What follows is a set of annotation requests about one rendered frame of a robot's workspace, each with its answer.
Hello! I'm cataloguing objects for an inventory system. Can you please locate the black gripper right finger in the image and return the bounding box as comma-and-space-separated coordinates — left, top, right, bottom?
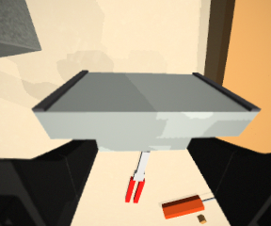
186, 137, 271, 226

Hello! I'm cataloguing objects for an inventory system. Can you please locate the orange flat panel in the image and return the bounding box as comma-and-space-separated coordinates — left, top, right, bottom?
203, 0, 271, 153

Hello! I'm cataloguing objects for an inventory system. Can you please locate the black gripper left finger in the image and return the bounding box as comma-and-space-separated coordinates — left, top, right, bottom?
0, 139, 99, 226

